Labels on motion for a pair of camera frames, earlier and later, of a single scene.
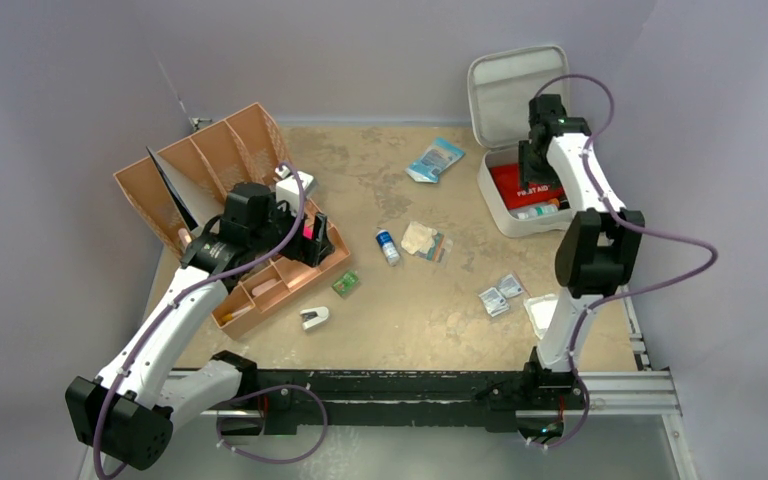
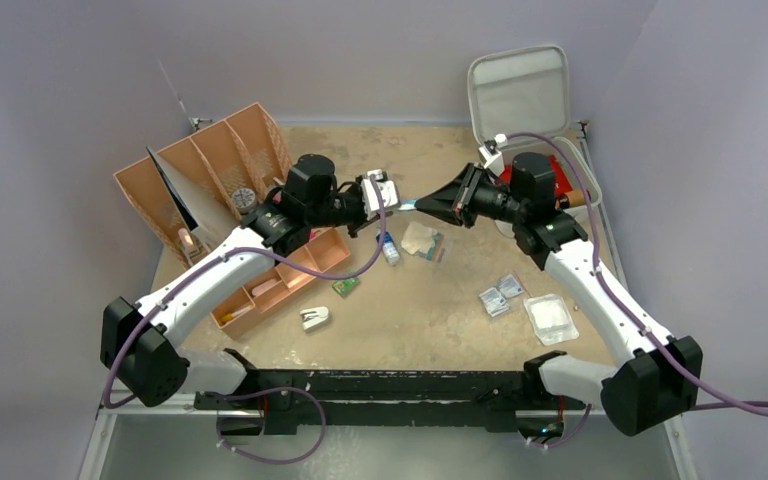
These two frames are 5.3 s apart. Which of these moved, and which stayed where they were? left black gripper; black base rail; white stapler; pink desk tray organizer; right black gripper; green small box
Moved: right black gripper; left black gripper
Stayed: green small box; white stapler; black base rail; pink desk tray organizer
